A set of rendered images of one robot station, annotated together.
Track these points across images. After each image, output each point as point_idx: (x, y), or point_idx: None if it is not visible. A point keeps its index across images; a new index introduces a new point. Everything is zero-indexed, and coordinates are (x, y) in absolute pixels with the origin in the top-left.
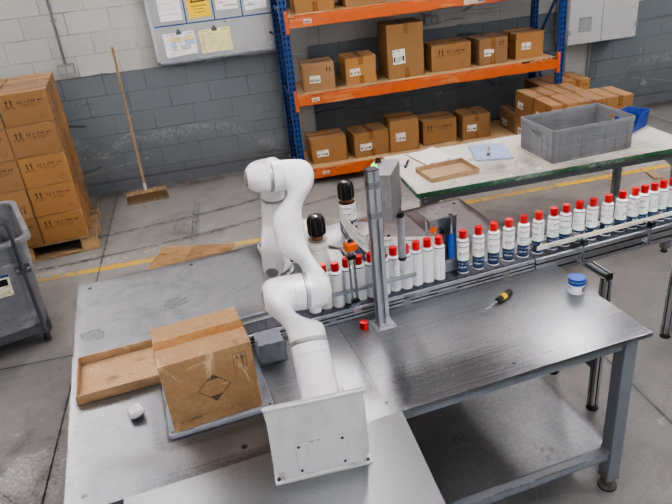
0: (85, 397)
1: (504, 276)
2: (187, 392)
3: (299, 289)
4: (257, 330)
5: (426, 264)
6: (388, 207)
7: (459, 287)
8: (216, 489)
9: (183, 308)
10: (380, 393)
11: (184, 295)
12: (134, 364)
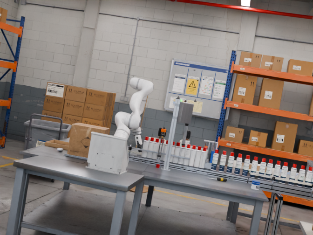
0: (48, 143)
1: (230, 179)
2: (77, 139)
3: (127, 116)
4: None
5: (196, 157)
6: (180, 115)
7: (207, 174)
8: (66, 162)
9: None
10: (142, 172)
11: None
12: None
